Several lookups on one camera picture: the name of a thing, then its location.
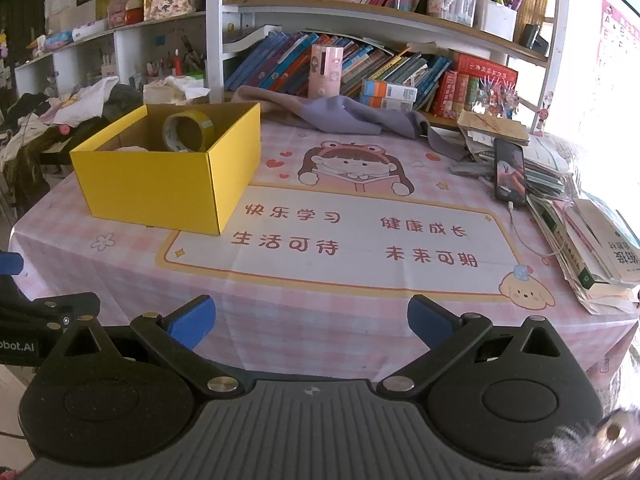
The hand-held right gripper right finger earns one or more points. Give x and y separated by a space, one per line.
430 317

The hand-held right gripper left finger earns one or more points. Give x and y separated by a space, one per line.
192 320

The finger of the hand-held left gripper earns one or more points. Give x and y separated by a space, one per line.
50 306
10 263

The yellow cardboard box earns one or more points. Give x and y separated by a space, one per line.
150 195

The yellow tape roll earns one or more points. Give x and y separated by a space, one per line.
200 127

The pink printed tablecloth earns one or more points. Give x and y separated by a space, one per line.
350 305

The black smartphone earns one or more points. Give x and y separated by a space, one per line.
510 170

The pile of clothes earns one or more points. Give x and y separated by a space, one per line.
85 107

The stack of workbooks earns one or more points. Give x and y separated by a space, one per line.
595 255

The stack of papers and booklets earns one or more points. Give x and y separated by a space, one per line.
547 170

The brown paper envelope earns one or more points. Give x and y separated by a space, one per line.
492 127

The grey fluffy cloth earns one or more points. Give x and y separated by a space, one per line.
590 447

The orange and blue carton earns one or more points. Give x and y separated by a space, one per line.
387 104
390 89

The red boxed book set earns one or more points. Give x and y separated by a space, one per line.
450 92

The wet wipes pack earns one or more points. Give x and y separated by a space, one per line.
60 39

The colourful cartoon figure stand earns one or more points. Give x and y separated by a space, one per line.
497 95

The small cartoon figure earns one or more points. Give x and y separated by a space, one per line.
543 112

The white side shelf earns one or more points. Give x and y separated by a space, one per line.
125 55

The pink cartoon cup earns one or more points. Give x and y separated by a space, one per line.
325 75

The red pot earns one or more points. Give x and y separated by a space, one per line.
133 10

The purple grey cloth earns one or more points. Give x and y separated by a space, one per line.
215 35

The small black box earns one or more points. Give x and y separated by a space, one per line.
534 39

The white pen box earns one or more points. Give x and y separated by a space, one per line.
495 20

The clear pen holder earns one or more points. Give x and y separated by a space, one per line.
457 2

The alphabet wall poster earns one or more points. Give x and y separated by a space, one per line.
617 60

